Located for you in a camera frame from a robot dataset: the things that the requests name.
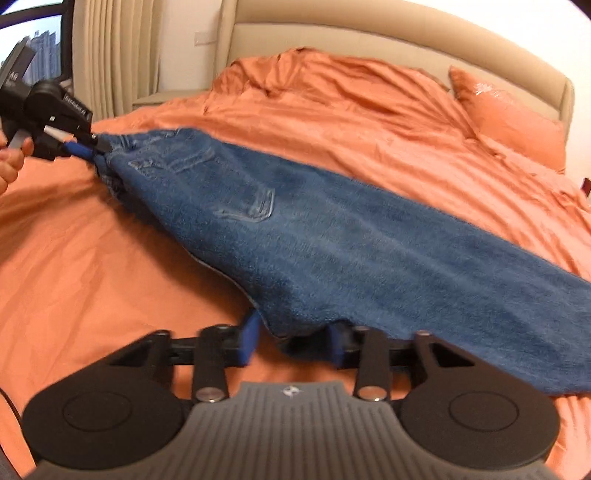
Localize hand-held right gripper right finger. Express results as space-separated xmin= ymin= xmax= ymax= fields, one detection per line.
xmin=325 ymin=322 xmax=479 ymax=402

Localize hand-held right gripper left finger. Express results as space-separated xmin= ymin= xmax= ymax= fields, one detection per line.
xmin=104 ymin=310 xmax=263 ymax=404

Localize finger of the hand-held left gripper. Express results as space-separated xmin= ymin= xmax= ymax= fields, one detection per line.
xmin=63 ymin=141 xmax=100 ymax=161
xmin=74 ymin=130 xmax=112 ymax=152

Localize blue denim pants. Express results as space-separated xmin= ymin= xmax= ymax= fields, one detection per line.
xmin=95 ymin=128 xmax=591 ymax=398

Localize person's left hand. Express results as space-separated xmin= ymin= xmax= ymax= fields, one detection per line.
xmin=0 ymin=136 xmax=36 ymax=195

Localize dark framed window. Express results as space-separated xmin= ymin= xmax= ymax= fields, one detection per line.
xmin=0 ymin=0 xmax=75 ymax=93

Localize beige nightstand with keyhole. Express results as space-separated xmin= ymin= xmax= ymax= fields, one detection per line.
xmin=131 ymin=85 xmax=214 ymax=112

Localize beige pleated curtain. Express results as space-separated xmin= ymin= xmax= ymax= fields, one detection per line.
xmin=71 ymin=0 xmax=163 ymax=121

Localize orange duvet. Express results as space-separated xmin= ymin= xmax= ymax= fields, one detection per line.
xmin=0 ymin=46 xmax=591 ymax=477

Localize orange embroidered pillow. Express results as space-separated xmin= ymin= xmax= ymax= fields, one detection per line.
xmin=449 ymin=65 xmax=568 ymax=174

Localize beige upholstered bed headboard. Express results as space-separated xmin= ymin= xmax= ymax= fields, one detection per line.
xmin=213 ymin=0 xmax=576 ymax=126

